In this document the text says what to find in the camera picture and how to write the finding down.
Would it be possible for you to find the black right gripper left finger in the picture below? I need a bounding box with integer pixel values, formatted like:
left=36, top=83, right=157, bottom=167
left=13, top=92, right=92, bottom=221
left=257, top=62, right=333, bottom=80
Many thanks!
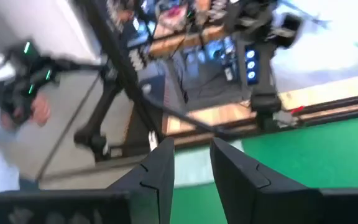
left=106, top=137, right=176, bottom=224

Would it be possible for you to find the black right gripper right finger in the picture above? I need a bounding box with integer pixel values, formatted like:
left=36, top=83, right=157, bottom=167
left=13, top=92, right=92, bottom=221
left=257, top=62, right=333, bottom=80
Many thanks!
left=209, top=137, right=322, bottom=224

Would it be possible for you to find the thin black rod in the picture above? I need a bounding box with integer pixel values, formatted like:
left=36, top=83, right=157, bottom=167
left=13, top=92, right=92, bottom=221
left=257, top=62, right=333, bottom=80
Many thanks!
left=140, top=83, right=231, bottom=139

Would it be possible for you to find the light wooden board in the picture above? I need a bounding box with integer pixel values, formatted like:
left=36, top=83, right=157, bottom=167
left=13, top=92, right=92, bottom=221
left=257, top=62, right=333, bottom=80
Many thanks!
left=161, top=74, right=358, bottom=138

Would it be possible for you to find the person's hand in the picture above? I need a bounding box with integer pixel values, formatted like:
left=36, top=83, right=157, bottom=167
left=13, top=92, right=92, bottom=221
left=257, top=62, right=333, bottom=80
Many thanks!
left=30, top=94, right=52, bottom=128

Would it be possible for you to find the wooden workbench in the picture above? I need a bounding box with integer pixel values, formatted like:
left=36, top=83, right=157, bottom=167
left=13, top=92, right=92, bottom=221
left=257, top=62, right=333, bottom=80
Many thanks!
left=149, top=24, right=230, bottom=59

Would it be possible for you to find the black rig frame post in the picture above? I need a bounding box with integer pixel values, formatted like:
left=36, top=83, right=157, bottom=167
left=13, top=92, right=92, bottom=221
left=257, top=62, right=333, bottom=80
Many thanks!
left=72, top=0, right=168, bottom=141

